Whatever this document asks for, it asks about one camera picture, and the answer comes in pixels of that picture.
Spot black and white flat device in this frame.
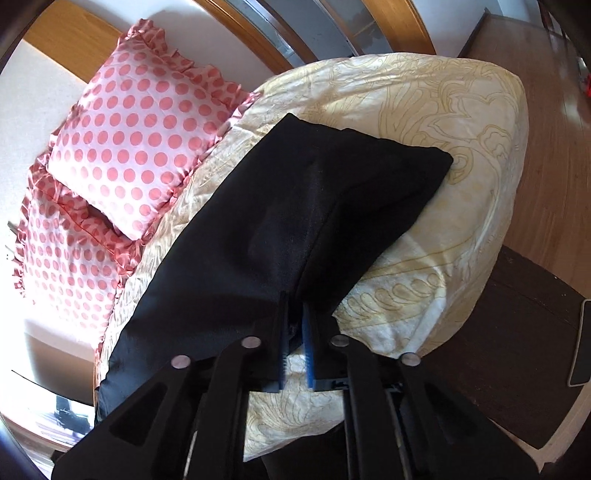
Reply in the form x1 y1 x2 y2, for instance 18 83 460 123
566 298 591 388

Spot black pants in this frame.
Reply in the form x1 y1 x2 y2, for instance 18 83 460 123
95 112 455 428

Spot bed with yellow patterned cover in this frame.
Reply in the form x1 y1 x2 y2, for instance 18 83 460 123
95 53 529 467

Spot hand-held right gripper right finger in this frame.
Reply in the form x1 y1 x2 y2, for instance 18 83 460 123
301 300 542 480

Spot wooden headboard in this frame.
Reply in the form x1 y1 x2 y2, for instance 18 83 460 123
18 0 127 81

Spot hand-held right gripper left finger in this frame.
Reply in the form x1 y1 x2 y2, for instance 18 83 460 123
52 291 290 480

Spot pink polka dot pillow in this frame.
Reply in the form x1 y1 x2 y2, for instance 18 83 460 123
9 159 144 344
46 18 262 241

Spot grey door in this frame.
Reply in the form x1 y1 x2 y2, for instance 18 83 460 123
231 0 382 63

